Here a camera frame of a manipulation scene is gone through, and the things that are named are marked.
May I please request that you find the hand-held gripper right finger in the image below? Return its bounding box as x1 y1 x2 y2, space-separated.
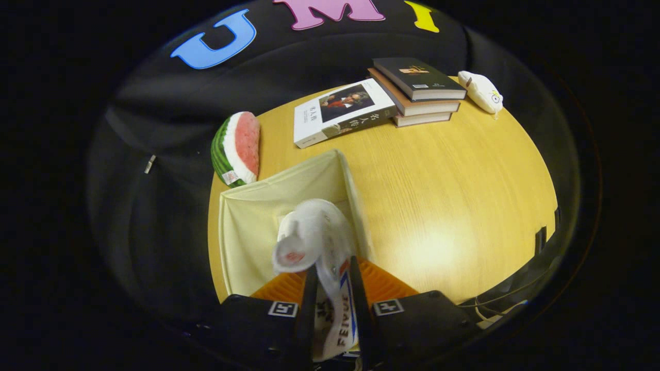
350 256 475 369

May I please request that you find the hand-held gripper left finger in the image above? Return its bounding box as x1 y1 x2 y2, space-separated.
201 265 319 369

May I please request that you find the white canvas shoe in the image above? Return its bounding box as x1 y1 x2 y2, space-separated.
272 199 361 361

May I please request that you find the cream fabric storage box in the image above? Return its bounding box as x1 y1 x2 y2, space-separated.
218 149 374 300

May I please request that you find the watermelon slice plush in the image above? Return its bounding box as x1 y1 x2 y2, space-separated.
210 111 261 187

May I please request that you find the white portrait cover book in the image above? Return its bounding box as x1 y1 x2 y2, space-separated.
293 78 398 149

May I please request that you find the thin brown book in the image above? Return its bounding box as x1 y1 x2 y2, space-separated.
393 111 453 127

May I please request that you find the brown cover book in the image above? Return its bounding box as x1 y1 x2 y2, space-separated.
368 67 461 117

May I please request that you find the white plush pouch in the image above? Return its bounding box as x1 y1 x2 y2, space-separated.
458 71 504 115

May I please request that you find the grey cable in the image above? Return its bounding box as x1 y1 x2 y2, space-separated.
458 265 550 310

